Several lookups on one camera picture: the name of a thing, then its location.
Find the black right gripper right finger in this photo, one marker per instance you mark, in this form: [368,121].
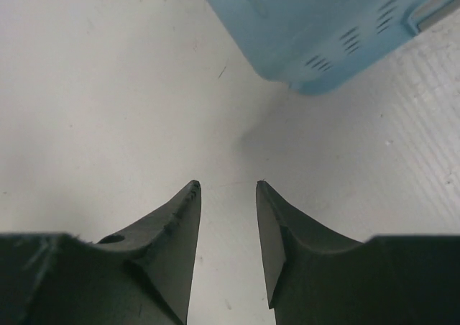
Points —
[314,275]

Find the light blue perforated basket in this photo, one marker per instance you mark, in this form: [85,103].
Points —
[316,45]

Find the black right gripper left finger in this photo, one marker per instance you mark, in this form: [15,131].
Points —
[141,274]

